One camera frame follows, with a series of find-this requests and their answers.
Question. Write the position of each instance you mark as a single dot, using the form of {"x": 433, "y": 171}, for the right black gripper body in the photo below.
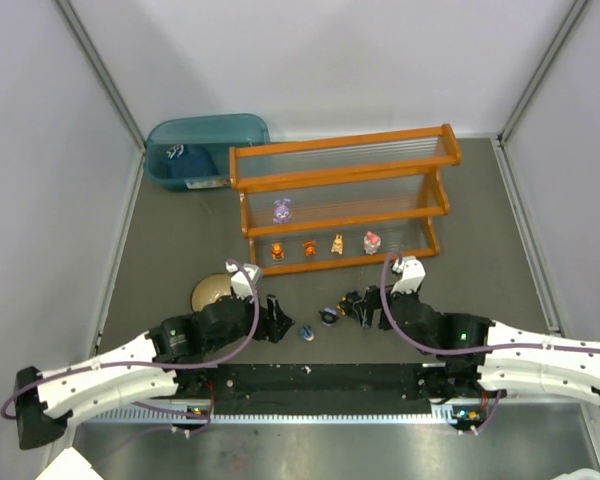
{"x": 369, "y": 306}

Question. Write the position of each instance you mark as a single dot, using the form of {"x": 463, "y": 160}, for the tan rabbit toy figure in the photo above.
{"x": 337, "y": 245}

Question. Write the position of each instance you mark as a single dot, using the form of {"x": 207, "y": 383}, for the purple rabbit toy figure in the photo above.
{"x": 282, "y": 213}

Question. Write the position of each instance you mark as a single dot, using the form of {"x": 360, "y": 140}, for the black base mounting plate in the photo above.
{"x": 328, "y": 389}

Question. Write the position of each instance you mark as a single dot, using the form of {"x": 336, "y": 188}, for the black spiky toy figure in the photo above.
{"x": 352, "y": 305}

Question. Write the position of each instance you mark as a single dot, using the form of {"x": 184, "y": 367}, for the yellow bear toy figure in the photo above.
{"x": 277, "y": 251}

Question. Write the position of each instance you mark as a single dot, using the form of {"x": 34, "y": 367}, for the teal plastic bin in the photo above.
{"x": 217, "y": 133}

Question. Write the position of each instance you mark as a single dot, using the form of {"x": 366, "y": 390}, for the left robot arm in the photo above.
{"x": 158, "y": 363}

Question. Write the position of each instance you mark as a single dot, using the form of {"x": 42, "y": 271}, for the white object bottom left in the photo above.
{"x": 69, "y": 465}

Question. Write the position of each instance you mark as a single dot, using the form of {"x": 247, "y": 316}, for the orange tiger toy figure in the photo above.
{"x": 309, "y": 248}

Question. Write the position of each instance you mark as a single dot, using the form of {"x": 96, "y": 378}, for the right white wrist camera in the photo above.
{"x": 411, "y": 273}

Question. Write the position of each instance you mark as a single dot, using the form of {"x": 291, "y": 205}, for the orange wooden shelf rack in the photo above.
{"x": 389, "y": 183}

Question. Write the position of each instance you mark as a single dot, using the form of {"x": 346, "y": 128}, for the blue cap in bin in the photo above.
{"x": 184, "y": 161}

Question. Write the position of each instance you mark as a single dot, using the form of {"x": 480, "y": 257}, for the beige round bowl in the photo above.
{"x": 209, "y": 290}

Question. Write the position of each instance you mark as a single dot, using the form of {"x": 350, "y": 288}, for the blue small toy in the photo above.
{"x": 307, "y": 333}

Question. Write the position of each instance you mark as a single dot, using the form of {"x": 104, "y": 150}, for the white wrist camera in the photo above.
{"x": 242, "y": 279}
{"x": 411, "y": 273}

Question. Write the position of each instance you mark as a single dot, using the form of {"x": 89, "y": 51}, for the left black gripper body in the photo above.
{"x": 269, "y": 320}

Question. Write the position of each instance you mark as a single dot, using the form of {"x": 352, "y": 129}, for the black purple small toy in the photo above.
{"x": 329, "y": 316}

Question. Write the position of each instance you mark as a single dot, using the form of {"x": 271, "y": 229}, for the grey slotted cable duct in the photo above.
{"x": 183, "y": 414}

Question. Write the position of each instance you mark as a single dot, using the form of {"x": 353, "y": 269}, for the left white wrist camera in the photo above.
{"x": 242, "y": 279}

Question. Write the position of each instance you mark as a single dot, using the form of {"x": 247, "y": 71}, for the pink rabbit toy figure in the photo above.
{"x": 371, "y": 242}

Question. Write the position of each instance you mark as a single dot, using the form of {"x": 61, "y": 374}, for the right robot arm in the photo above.
{"x": 490, "y": 355}

